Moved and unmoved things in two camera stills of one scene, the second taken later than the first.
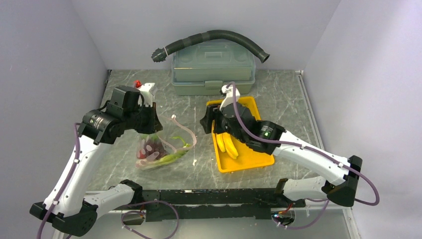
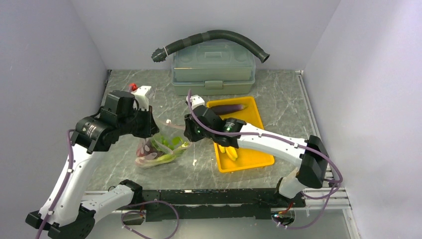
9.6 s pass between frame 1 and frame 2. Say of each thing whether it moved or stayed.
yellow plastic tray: stayed
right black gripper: moved
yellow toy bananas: stayed
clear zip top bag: moved
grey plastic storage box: stayed
